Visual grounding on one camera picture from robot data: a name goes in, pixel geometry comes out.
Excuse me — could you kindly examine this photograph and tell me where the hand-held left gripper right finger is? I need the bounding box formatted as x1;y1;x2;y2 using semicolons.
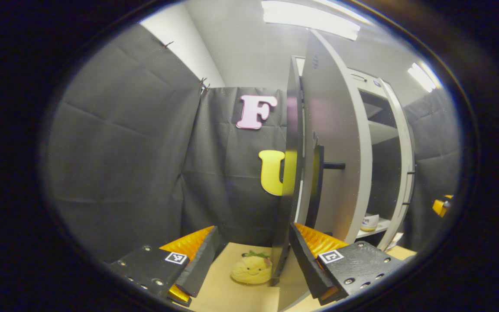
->
289;222;406;306

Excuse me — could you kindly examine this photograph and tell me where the white and grey shoe cabinet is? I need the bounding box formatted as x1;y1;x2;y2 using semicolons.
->
271;55;415;286

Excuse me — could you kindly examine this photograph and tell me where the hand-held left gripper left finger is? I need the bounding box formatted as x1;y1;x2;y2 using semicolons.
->
110;225;220;307

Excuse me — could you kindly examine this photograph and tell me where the small ceiling light panel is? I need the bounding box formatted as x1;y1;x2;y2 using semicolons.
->
408;63;443;93

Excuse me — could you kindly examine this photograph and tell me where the white shoe with yellow sole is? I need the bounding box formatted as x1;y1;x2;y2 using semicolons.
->
360;214;380;232

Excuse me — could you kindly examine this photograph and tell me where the black backdrop cloth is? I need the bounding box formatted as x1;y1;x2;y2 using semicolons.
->
42;24;462;263

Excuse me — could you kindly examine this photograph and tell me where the long ceiling light panel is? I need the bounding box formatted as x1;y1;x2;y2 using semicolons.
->
261;0;361;41

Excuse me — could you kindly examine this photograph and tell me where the white cabinet drawer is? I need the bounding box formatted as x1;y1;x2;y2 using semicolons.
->
348;68;391;98

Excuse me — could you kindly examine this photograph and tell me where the white shoe cabinet door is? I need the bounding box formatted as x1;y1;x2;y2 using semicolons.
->
295;29;373;310
377;77;415;252

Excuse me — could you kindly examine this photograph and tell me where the yellow plush toy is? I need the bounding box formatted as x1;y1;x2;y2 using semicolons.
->
231;250;272;285

